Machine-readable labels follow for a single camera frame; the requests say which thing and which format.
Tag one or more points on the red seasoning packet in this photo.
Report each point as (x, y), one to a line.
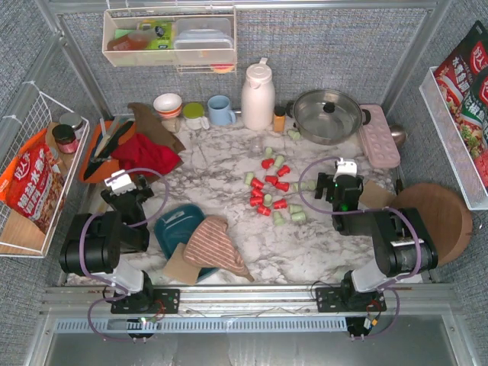
(462, 81)

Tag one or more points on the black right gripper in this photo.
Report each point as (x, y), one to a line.
(332, 187)

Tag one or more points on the aluminium front rail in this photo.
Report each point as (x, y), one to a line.
(250, 300)

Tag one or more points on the teal storage basket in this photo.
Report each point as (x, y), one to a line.
(176, 227)

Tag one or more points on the green coffee capsule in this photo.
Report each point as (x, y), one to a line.
(248, 178)
(278, 219)
(278, 161)
(298, 217)
(294, 135)

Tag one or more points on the steel ladle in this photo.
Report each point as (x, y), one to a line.
(398, 134)

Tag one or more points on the white wall basket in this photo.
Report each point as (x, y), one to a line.
(119, 22)

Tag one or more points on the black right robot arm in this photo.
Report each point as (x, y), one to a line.
(401, 242)

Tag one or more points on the left white wire basket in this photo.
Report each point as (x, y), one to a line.
(19, 236)

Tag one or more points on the steel pot with lid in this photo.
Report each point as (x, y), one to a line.
(327, 117)

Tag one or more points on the round wooden cutting board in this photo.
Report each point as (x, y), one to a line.
(445, 215)

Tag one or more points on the right white mesh basket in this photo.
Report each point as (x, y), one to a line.
(465, 172)

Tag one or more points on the striped pink cloth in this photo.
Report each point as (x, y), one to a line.
(211, 247)

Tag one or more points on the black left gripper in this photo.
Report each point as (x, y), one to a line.
(134, 192)

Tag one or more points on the orange tray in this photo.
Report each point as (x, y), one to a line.
(95, 160)

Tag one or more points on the orange spice bottle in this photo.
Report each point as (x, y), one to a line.
(279, 119)

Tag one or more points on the light blue mug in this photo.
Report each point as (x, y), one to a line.
(220, 111)

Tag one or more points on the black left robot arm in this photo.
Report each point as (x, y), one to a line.
(96, 248)

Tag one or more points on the red cloth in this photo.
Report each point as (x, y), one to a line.
(140, 152)

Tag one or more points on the pink egg tray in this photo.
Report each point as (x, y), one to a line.
(377, 143)

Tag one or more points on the orange seasoning bag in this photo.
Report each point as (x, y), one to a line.
(30, 185)

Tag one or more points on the green lid white cup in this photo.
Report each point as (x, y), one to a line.
(194, 116)

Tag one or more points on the white orange striped bowl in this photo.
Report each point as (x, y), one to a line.
(168, 105)

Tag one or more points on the brown cloth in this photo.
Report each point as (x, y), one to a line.
(148, 124)

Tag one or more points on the white thermos jug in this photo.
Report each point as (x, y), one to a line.
(258, 96)

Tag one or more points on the brown cardboard square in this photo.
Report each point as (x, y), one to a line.
(178, 269)
(374, 196)

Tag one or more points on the dark lid jar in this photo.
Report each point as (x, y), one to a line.
(65, 139)

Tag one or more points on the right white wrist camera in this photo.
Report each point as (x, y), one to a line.
(346, 167)

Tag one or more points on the red coffee capsule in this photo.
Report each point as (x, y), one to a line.
(285, 169)
(257, 183)
(267, 163)
(263, 210)
(282, 186)

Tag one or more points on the black knife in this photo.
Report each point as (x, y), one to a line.
(108, 148)

